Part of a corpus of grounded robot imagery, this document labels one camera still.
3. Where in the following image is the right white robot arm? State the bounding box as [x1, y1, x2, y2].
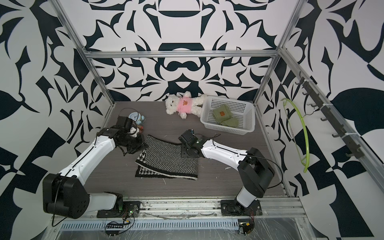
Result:
[179, 130, 275, 216]

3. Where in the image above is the small blue alarm clock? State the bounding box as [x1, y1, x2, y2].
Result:
[129, 112, 146, 125]

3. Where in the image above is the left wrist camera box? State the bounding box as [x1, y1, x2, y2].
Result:
[115, 116, 134, 131]

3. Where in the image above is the green plastic hanger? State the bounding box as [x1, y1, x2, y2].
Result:
[281, 98, 310, 173]

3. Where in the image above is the white teddy bear pink shirt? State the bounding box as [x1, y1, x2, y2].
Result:
[165, 91, 207, 119]

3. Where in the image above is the white slotted cable duct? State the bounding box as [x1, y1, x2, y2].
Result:
[60, 219, 239, 231]

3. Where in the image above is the green knitted scarf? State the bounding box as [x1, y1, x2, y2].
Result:
[212, 104, 233, 124]
[221, 117, 239, 128]

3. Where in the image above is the houndstooth black white garment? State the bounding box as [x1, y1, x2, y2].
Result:
[135, 135, 198, 180]

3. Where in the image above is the aluminium frame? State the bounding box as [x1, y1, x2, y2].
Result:
[53, 1, 384, 208]

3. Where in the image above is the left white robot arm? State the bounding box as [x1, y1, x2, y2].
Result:
[43, 126, 147, 219]

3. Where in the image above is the white plastic basket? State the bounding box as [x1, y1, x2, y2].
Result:
[200, 96, 256, 135]

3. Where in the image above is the black wall hook rail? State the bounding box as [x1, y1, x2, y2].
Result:
[297, 72, 365, 159]

